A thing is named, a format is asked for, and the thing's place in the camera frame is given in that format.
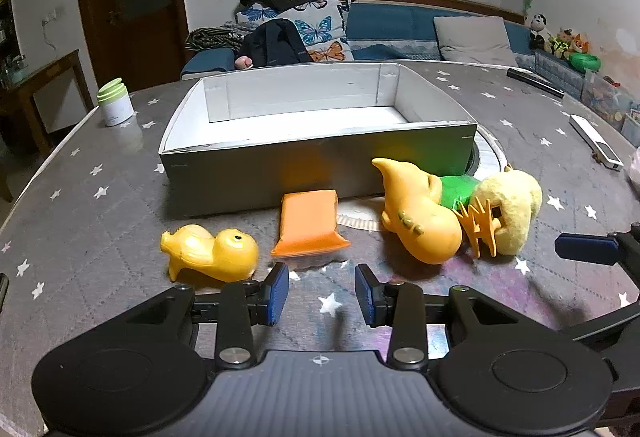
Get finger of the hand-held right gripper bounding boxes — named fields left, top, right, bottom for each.
left=555, top=222, right=640, bottom=304

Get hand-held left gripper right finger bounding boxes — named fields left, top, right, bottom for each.
left=354, top=263, right=525, bottom=366

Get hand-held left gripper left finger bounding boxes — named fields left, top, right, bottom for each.
left=125, top=262, right=291, bottom=366

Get yellow rubber duck toy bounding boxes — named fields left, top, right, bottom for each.
left=160, top=224, right=260, bottom=288

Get orange rubber block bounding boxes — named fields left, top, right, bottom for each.
left=271, top=189, right=351, bottom=259

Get pale yellow plush toy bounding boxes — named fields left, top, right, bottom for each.
left=472, top=169, right=543, bottom=257

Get yellow-orange rubber animal toy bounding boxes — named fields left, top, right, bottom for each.
left=371, top=158, right=463, bottom=265

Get orange hair claw clip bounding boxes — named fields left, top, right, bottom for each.
left=454, top=196, right=503, bottom=260

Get grey cardboard box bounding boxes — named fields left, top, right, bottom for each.
left=159, top=60, right=479, bottom=219

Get green plastic toy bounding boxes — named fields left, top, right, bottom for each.
left=437, top=174, right=481, bottom=211

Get mint green container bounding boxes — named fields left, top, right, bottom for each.
left=4, top=56, right=30, bottom=86

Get white paper plate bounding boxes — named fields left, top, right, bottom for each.
left=337, top=198, right=387, bottom=233

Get pink plastic bag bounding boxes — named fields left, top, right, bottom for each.
left=627, top=147, right=640, bottom=196

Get white remote control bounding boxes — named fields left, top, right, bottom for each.
left=569, top=114, right=625, bottom=170

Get clear plastic storage box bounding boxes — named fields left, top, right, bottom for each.
left=580, top=69, right=640, bottom=138

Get black remote control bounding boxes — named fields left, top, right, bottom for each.
left=506, top=67, right=566, bottom=98

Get green plastic bowl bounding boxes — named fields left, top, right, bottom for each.
left=570, top=52, right=603, bottom=73

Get orange fox plush toys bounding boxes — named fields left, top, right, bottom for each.
left=545, top=28, right=591, bottom=60

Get panda plush toy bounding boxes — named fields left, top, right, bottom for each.
left=529, top=13, right=549, bottom=50

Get grey pillow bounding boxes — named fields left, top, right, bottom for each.
left=433, top=16, right=518, bottom=66

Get dark jacket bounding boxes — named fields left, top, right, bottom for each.
left=240, top=18, right=313, bottom=68

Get white jar with green lid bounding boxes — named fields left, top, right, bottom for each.
left=96, top=78, right=135, bottom=128

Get striped cloth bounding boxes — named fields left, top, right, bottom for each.
left=185, top=22, right=261, bottom=52

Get butterfly print pillow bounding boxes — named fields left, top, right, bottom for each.
left=236, top=0, right=353, bottom=64

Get blue sofa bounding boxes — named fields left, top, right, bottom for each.
left=180, top=0, right=541, bottom=80

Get brown wooden door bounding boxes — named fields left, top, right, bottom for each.
left=72, top=0, right=190, bottom=92

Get wooden side table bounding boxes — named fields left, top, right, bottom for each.
left=0, top=48, right=96, bottom=202

